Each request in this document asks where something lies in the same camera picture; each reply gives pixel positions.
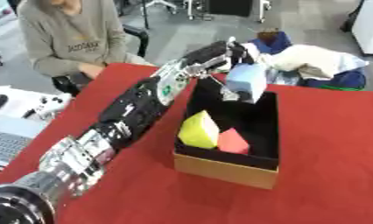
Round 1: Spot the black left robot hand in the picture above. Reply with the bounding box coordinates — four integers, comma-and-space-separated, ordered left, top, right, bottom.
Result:
180, 36, 257, 102

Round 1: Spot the light blue block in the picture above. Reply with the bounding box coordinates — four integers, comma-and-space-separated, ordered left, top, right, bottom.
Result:
223, 62, 270, 105

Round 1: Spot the tan cardboard box black inside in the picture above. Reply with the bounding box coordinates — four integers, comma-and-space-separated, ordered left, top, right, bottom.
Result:
172, 78, 282, 191

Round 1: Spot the yellow block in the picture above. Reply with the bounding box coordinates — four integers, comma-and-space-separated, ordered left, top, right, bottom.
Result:
177, 109, 222, 150

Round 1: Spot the red block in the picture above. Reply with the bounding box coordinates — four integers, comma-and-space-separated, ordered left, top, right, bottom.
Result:
215, 127, 251, 155

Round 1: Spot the pile of cloth bags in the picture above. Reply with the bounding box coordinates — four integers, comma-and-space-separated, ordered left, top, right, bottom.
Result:
248, 31, 370, 91

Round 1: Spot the person's hand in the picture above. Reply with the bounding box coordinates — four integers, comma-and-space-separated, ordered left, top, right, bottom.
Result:
77, 62, 107, 81

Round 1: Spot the person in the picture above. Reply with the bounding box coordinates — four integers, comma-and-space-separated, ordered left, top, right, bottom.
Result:
16, 0, 156, 81

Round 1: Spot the white game controller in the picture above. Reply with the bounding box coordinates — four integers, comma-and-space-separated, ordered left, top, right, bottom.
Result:
22, 95, 70, 120

